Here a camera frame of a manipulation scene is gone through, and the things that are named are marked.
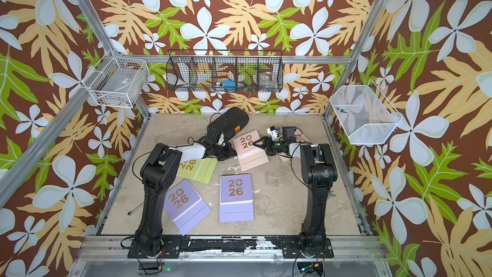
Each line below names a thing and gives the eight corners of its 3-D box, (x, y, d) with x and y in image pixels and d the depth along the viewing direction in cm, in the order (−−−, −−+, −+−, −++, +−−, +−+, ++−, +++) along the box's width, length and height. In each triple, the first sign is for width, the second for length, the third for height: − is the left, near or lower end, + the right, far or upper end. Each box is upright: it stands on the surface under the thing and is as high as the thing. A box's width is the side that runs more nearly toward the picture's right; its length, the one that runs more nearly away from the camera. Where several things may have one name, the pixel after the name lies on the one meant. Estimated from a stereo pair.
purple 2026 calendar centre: (216, 222, 82) (215, 220, 80) (220, 176, 96) (220, 174, 93) (253, 222, 82) (254, 221, 80) (252, 176, 96) (252, 174, 93)
